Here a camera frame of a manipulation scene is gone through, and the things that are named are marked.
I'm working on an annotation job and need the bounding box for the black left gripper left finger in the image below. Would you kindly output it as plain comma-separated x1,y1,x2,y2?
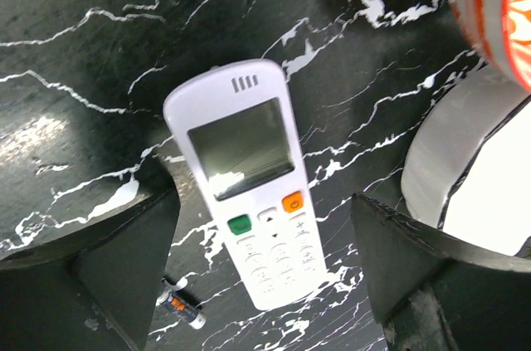
1,189,180,350

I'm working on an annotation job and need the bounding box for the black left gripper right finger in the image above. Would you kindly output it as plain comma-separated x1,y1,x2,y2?
352,193,530,350

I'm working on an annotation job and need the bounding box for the white remote control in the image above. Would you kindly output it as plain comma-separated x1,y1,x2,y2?
163,59,327,310

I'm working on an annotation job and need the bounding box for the white scalloped bowl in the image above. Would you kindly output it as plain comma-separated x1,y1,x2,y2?
401,66,530,256

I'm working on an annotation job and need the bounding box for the red patterned small bowl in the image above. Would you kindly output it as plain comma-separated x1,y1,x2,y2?
448,0,530,90

